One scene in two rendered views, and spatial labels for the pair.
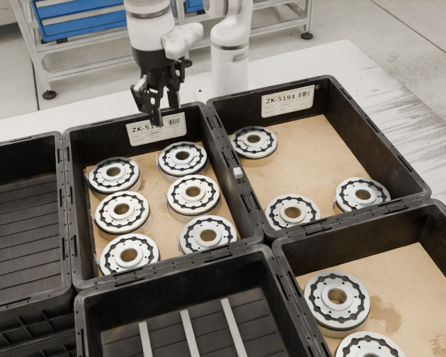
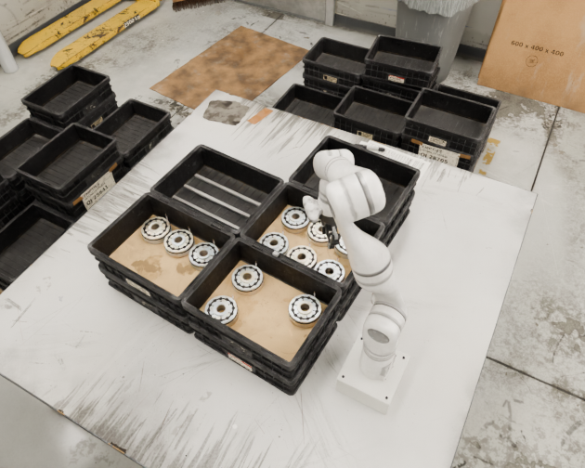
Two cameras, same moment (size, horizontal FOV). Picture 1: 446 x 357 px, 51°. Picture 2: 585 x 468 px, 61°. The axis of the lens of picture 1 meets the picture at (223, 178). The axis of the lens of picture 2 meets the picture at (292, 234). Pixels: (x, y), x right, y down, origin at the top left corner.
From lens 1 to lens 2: 1.62 m
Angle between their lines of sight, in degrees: 77
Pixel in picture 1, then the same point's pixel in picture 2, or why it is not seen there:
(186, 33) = (308, 206)
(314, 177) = (257, 318)
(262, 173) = (286, 301)
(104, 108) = (471, 327)
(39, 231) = not seen: hidden behind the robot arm
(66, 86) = not seen: outside the picture
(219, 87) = not seen: hidden behind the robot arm
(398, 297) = (181, 279)
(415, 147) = (228, 454)
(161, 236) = (299, 240)
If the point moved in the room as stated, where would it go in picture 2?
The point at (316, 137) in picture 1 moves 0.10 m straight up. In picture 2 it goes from (279, 350) to (277, 334)
